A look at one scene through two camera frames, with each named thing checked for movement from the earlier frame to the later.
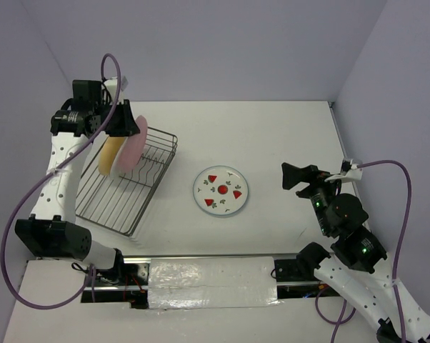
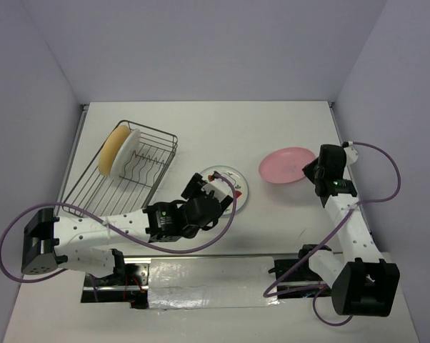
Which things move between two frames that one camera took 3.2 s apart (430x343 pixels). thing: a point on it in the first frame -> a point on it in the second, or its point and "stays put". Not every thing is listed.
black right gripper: x=310 y=173 -> x=308 y=170
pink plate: x=131 y=150 -> x=284 y=165
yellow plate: x=108 y=152 stays put
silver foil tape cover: x=178 y=283 stays put
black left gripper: x=128 y=126 -> x=193 y=186
